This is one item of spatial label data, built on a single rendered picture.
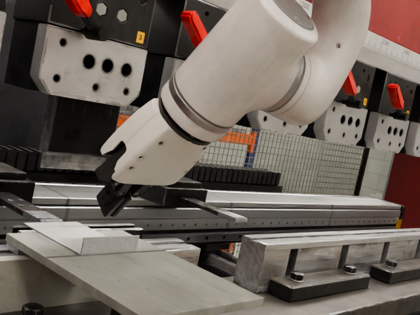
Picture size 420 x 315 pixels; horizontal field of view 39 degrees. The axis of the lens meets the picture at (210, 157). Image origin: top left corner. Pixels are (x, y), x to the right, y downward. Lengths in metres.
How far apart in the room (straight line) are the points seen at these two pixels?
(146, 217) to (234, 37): 0.71
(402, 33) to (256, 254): 0.57
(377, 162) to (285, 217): 7.41
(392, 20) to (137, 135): 0.79
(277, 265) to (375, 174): 7.84
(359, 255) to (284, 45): 0.93
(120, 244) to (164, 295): 0.14
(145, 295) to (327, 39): 0.32
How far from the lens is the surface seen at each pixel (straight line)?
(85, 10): 0.69
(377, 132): 1.32
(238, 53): 0.57
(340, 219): 1.84
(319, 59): 0.64
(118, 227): 0.89
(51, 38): 0.72
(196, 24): 0.80
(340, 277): 1.28
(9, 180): 0.97
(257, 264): 1.13
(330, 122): 1.16
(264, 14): 0.56
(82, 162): 0.82
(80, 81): 0.74
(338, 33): 0.64
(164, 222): 1.27
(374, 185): 8.97
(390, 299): 1.35
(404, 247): 1.64
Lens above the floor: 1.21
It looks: 5 degrees down
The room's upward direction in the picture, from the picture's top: 12 degrees clockwise
